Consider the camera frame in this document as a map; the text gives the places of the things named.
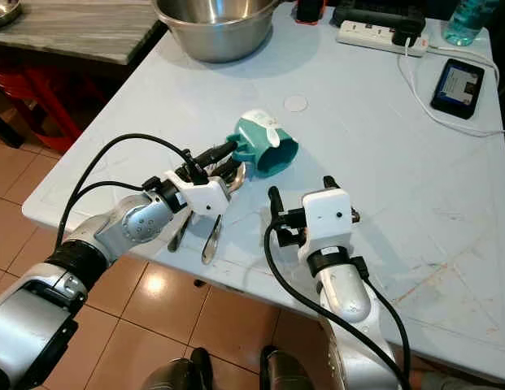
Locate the black plug adapter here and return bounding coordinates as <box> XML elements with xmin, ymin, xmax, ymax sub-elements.
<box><xmin>394</xmin><ymin>19</ymin><xmax>424</xmax><ymax>47</ymax></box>

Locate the red plastic stool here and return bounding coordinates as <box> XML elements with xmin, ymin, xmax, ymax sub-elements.
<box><xmin>0</xmin><ymin>65</ymin><xmax>108</xmax><ymax>155</ymax></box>

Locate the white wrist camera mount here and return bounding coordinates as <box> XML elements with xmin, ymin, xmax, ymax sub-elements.
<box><xmin>301</xmin><ymin>188</ymin><xmax>355</xmax><ymax>251</ymax></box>
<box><xmin>163</xmin><ymin>171</ymin><xmax>230</xmax><ymax>219</ymax></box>

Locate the short black left arm cable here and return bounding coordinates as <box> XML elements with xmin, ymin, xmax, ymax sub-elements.
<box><xmin>69</xmin><ymin>180</ymin><xmax>151</xmax><ymax>236</ymax></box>

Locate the black flat device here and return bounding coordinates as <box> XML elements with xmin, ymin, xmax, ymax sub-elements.
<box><xmin>331</xmin><ymin>0</ymin><xmax>428</xmax><ymax>29</ymax></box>

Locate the white power strip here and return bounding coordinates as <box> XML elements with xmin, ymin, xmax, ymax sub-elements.
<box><xmin>336</xmin><ymin>20</ymin><xmax>428</xmax><ymax>58</ymax></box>

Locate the short black right arm cable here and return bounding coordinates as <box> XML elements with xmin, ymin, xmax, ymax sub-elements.
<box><xmin>364</xmin><ymin>272</ymin><xmax>413</xmax><ymax>375</ymax></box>

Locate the green plastic water bottle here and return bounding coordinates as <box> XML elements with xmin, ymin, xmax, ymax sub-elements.
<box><xmin>443</xmin><ymin>0</ymin><xmax>498</xmax><ymax>47</ymax></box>

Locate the looping white cable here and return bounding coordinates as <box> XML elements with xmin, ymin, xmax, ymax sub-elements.
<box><xmin>403</xmin><ymin>41</ymin><xmax>505</xmax><ymax>137</ymax></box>

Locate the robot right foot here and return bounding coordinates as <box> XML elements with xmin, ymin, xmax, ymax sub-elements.
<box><xmin>260</xmin><ymin>345</ymin><xmax>320</xmax><ymax>390</ymax></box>

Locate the short black arm cable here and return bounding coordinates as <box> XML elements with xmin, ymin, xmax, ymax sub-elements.
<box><xmin>69</xmin><ymin>180</ymin><xmax>151</xmax><ymax>236</ymax></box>
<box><xmin>364</xmin><ymin>272</ymin><xmax>413</xmax><ymax>375</ymax></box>

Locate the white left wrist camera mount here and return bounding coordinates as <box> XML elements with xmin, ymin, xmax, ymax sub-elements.
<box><xmin>163</xmin><ymin>171</ymin><xmax>230</xmax><ymax>219</ymax></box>

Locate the small red and black item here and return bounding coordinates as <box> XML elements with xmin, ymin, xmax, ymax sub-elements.
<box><xmin>294</xmin><ymin>0</ymin><xmax>326</xmax><ymax>24</ymax></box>

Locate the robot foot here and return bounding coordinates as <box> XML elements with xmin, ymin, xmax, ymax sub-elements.
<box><xmin>142</xmin><ymin>348</ymin><xmax>214</xmax><ymax>390</ymax></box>
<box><xmin>260</xmin><ymin>345</ymin><xmax>320</xmax><ymax>390</ymax></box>

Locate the grey wood-grain table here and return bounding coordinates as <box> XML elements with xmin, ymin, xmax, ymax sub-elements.
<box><xmin>0</xmin><ymin>0</ymin><xmax>165</xmax><ymax>151</ymax></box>

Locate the long black left arm cable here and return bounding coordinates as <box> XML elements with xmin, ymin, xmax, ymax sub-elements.
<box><xmin>55</xmin><ymin>133</ymin><xmax>200</xmax><ymax>249</ymax></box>

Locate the straight white power cable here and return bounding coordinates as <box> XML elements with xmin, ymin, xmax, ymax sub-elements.
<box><xmin>423</xmin><ymin>43</ymin><xmax>499</xmax><ymax>67</ymax></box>

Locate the small steel bowl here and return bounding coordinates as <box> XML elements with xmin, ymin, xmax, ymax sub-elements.
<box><xmin>0</xmin><ymin>0</ymin><xmax>23</xmax><ymax>28</ymax></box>

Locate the black phone with lit screen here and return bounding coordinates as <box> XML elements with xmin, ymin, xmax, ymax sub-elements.
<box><xmin>430</xmin><ymin>58</ymin><xmax>485</xmax><ymax>120</ymax></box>

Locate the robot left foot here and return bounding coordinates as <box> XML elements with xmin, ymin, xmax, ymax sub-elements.
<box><xmin>142</xmin><ymin>348</ymin><xmax>214</xmax><ymax>390</ymax></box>

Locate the teal and white mug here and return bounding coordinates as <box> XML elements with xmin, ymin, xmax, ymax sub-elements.
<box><xmin>226</xmin><ymin>110</ymin><xmax>299</xmax><ymax>178</ymax></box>

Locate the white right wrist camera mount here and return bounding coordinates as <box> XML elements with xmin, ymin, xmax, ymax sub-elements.
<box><xmin>301</xmin><ymin>188</ymin><xmax>355</xmax><ymax>251</ymax></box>

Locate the large steel mixing bowl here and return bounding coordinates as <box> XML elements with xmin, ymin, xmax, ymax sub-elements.
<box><xmin>153</xmin><ymin>0</ymin><xmax>281</xmax><ymax>64</ymax></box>

